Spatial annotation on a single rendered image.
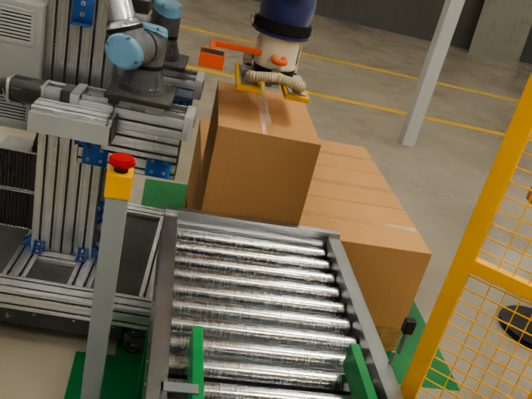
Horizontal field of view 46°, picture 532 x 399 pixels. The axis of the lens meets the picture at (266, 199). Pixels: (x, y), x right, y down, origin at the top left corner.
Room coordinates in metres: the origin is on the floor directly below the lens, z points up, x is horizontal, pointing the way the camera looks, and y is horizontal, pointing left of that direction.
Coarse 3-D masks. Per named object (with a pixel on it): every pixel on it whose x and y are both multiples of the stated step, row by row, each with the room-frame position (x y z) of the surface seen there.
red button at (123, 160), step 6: (114, 156) 1.48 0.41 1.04; (120, 156) 1.49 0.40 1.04; (126, 156) 1.50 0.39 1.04; (114, 162) 1.45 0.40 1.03; (120, 162) 1.46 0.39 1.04; (126, 162) 1.46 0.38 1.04; (132, 162) 1.48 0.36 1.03; (114, 168) 1.47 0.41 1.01; (120, 168) 1.46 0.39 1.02; (126, 168) 1.46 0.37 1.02
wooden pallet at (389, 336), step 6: (186, 192) 3.30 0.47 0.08; (186, 198) 3.21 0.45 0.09; (186, 204) 3.20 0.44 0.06; (378, 330) 2.35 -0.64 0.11; (384, 330) 2.36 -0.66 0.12; (390, 330) 2.36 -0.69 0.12; (396, 330) 2.37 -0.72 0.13; (384, 336) 2.36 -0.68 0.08; (390, 336) 2.36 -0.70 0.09; (396, 336) 2.37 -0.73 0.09; (384, 342) 2.36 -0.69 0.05; (390, 342) 2.37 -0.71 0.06; (396, 342) 2.37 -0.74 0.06; (384, 348) 2.36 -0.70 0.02; (390, 348) 2.37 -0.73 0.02
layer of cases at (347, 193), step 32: (192, 160) 3.30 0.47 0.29; (320, 160) 3.15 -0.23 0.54; (352, 160) 3.27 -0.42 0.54; (192, 192) 2.86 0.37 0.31; (320, 192) 2.72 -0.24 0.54; (352, 192) 2.82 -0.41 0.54; (384, 192) 2.92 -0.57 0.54; (320, 224) 2.39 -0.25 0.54; (352, 224) 2.47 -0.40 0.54; (384, 224) 2.55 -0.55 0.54; (352, 256) 2.31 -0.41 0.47; (384, 256) 2.33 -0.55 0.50; (416, 256) 2.36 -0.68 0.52; (384, 288) 2.34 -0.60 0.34; (416, 288) 2.37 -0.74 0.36; (384, 320) 2.35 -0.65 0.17
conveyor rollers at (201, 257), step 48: (192, 240) 2.04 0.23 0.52; (240, 240) 2.08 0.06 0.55; (192, 288) 1.70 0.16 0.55; (240, 288) 1.81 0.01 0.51; (288, 288) 1.85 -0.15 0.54; (336, 288) 1.91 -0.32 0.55; (240, 336) 1.54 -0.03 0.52; (288, 336) 1.58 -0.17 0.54; (336, 336) 1.62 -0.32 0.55; (288, 384) 1.39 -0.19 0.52; (336, 384) 1.42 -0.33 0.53
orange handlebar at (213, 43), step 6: (210, 42) 2.38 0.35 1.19; (216, 42) 2.41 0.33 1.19; (222, 42) 2.41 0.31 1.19; (228, 48) 2.42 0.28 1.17; (234, 48) 2.42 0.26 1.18; (240, 48) 2.42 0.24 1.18; (246, 48) 2.43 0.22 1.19; (252, 48) 2.43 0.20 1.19; (258, 54) 2.43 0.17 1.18; (276, 60) 2.35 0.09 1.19; (282, 60) 2.35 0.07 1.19
